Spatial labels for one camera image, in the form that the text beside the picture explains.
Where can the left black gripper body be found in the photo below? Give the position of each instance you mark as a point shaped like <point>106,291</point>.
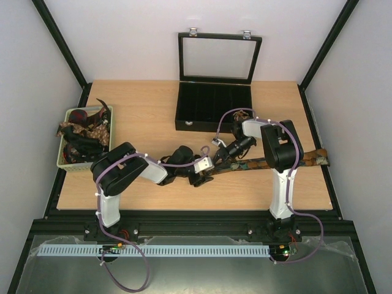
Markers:
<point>196,181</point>

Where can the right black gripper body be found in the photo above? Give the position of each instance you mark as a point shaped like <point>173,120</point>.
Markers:
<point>226,150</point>

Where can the brown teal patterned tie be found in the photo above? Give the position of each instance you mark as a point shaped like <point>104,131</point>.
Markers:
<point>317,157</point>

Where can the green perforated plastic basket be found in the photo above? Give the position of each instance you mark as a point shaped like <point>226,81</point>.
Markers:
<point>83,166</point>

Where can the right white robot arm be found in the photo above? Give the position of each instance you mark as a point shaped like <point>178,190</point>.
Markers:
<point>282,152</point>

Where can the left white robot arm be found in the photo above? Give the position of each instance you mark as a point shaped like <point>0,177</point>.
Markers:
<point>119,168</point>

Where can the pile of ties in basket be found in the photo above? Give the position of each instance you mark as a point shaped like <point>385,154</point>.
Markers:
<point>87,137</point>

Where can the rolled patterned tie in box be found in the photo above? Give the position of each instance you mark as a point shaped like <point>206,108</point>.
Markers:
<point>241,115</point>

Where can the black compartment storage box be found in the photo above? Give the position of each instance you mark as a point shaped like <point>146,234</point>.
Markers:
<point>215,76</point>

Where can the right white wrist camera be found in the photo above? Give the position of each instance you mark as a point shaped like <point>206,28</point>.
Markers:
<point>218,142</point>

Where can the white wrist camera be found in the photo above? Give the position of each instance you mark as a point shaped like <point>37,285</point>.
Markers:
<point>203,164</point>
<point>218,142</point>

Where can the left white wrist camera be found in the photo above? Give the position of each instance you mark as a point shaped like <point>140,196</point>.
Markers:
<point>203,164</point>

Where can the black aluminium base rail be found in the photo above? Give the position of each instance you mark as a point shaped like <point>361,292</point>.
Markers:
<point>253,226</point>

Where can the light blue cable duct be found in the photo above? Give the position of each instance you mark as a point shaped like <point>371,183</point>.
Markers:
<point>89,250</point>

